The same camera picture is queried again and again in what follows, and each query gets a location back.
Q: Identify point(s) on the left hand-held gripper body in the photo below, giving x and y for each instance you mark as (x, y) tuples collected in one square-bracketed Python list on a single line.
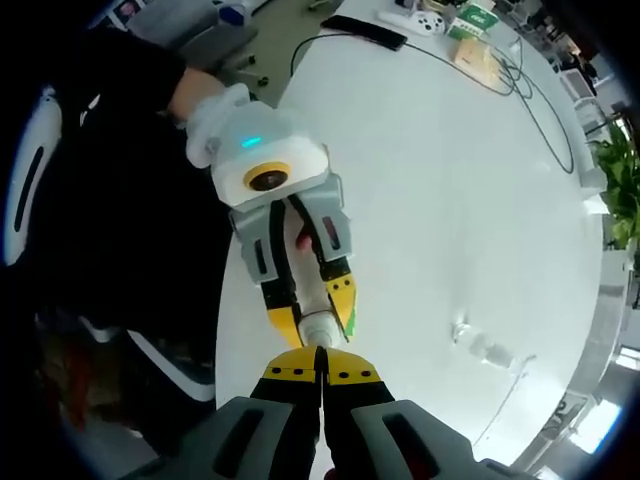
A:
[(270, 150)]

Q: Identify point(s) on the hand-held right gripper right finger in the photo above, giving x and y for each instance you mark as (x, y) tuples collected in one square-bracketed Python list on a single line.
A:
[(365, 405)]

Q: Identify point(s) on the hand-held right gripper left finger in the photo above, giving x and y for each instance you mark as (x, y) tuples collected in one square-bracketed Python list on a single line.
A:
[(280, 405)]

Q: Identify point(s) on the white pump bottle red label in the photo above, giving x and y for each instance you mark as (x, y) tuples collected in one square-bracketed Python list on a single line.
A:
[(309, 287)]

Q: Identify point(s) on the narrow clear pump cover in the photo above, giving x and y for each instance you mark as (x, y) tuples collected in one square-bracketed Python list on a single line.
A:
[(500, 355)]

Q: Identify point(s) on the person's right hand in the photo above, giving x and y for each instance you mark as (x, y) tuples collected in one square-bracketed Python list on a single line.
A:
[(332, 474)]

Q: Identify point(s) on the white office chair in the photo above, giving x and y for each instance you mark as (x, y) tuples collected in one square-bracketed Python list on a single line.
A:
[(172, 370)]

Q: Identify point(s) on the person's black shirt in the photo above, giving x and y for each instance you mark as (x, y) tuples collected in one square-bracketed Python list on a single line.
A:
[(125, 175)]

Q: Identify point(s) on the white game controller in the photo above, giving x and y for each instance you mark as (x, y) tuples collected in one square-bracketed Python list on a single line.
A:
[(427, 23)]

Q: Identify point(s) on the beige tissue box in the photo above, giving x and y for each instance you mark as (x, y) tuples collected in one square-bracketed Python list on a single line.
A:
[(472, 57)]

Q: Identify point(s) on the white worn device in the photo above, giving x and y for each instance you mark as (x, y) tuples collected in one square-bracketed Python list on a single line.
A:
[(32, 175)]

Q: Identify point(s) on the green box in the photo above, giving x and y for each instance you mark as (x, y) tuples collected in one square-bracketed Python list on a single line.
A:
[(475, 20)]

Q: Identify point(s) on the green plant in white pot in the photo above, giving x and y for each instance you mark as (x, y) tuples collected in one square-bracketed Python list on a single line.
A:
[(622, 175)]

